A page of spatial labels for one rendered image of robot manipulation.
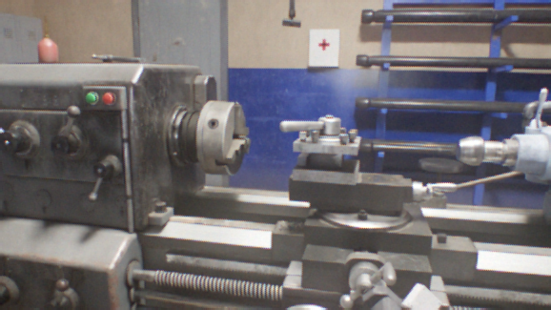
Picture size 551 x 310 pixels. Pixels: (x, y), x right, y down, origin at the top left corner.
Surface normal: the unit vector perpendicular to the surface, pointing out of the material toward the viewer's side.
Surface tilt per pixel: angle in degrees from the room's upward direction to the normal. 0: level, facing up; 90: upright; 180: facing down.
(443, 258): 90
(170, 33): 90
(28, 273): 90
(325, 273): 90
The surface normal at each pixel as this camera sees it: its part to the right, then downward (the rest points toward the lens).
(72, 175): -0.21, 0.20
